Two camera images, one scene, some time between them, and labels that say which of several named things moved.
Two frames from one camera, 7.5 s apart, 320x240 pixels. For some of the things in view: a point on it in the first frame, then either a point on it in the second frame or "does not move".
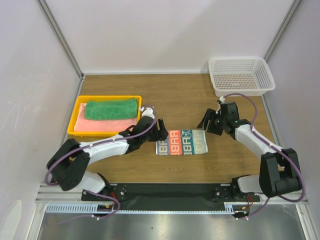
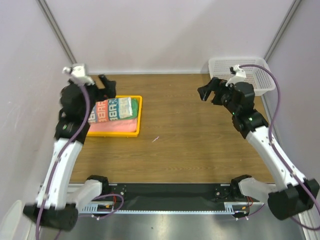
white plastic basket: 250,75 does not move
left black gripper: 160,134 -> 108,92
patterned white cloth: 182,142 -> 110,109
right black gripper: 212,122 -> 216,90
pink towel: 82,124 does not move
